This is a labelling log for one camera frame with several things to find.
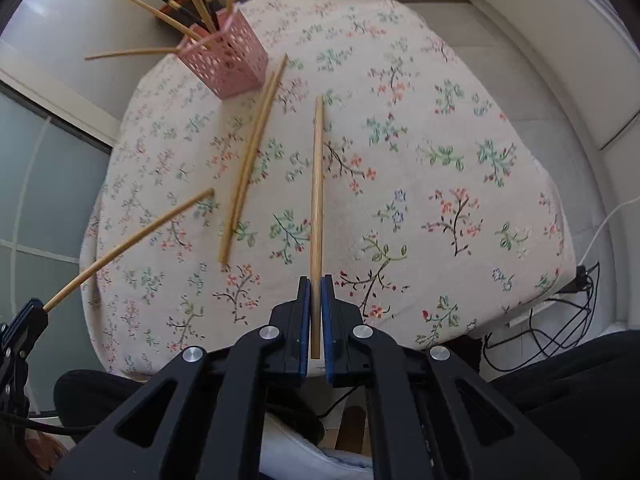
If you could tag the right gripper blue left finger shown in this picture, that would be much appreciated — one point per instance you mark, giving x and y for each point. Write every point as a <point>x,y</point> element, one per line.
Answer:
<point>199,417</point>

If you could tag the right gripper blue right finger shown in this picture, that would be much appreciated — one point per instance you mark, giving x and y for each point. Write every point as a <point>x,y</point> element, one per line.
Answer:
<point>430,415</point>

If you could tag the floral tablecloth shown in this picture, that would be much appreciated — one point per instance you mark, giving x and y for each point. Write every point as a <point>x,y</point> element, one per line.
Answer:
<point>437,218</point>

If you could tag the pink perforated utensil basket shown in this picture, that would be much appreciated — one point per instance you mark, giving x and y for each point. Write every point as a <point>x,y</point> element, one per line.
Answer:
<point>229,62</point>

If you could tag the power strip with black cables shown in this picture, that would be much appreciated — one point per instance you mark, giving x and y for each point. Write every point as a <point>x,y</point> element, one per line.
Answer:
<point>556,325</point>

